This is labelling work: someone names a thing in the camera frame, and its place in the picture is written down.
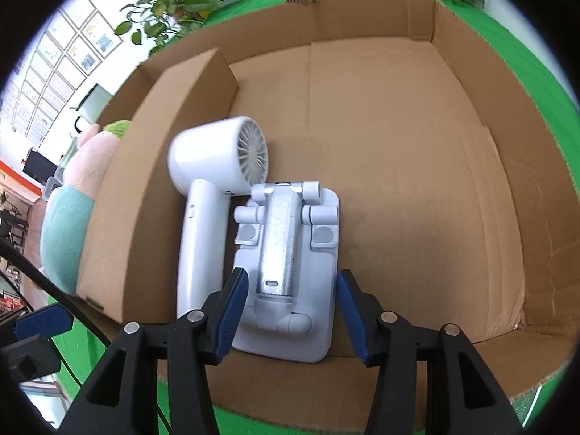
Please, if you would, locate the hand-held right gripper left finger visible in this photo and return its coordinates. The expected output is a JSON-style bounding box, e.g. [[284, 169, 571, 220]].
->
[[59, 267, 250, 435]]

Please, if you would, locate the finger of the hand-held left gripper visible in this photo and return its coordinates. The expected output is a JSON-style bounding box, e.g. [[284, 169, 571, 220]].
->
[[13, 304, 74, 341]]

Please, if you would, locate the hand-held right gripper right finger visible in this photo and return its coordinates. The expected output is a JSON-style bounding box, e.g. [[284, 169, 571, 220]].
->
[[335, 269, 529, 435]]

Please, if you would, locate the white handheld fan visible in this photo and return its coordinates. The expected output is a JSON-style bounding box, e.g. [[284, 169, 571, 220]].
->
[[167, 117, 269, 320]]

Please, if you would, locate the white folding phone stand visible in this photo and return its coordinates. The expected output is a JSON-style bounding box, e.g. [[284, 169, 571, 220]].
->
[[231, 181, 340, 364]]

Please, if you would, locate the plain brown carton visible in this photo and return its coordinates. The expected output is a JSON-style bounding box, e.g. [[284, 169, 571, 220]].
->
[[76, 47, 239, 324]]

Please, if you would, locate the teal and pink plush toy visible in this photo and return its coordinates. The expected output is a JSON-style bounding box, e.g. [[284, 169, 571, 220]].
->
[[40, 119, 132, 295]]

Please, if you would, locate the black monitor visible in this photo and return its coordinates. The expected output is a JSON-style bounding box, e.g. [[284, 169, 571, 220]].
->
[[22, 149, 54, 182]]

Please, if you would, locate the white mug black rim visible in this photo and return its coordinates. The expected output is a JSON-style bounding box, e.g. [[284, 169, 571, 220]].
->
[[70, 84, 112, 134]]

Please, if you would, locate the large open cardboard box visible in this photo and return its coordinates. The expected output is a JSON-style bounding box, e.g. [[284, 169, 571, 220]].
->
[[45, 0, 580, 435]]

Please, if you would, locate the large leafy potted plant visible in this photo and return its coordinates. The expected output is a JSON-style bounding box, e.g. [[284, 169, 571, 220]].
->
[[114, 0, 259, 55]]

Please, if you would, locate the black cable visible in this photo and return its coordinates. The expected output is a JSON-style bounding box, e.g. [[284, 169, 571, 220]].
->
[[0, 238, 173, 435]]

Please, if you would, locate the group of framed wall pictures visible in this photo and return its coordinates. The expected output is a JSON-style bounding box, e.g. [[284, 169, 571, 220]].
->
[[0, 0, 124, 143]]

